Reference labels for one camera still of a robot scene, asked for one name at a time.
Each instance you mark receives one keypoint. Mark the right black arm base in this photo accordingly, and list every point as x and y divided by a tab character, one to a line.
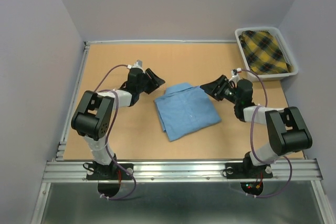
240	170

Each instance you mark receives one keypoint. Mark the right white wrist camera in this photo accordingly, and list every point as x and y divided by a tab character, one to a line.
235	75

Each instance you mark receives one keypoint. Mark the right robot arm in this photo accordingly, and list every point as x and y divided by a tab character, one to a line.
286	128

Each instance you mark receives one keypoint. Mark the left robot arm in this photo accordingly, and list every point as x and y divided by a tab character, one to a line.
97	111

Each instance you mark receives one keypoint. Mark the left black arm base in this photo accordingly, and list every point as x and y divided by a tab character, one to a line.
123	171

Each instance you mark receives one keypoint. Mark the white plastic basket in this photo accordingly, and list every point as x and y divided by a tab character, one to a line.
289	58

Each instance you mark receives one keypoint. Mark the light blue long sleeve shirt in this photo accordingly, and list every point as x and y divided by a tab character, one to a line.
185	109

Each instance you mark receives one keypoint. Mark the aluminium mounting rail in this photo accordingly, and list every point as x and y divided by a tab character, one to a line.
173	171

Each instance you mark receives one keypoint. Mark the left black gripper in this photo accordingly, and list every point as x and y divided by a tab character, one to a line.
157	82

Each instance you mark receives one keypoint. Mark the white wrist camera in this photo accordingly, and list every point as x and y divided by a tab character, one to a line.
137	64
235	75

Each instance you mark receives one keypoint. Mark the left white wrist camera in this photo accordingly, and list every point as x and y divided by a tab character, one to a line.
137	64

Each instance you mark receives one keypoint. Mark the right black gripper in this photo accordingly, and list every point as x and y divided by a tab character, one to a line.
214	88

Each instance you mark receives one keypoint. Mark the yellow plaid shirt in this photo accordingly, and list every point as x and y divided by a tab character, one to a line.
262	53

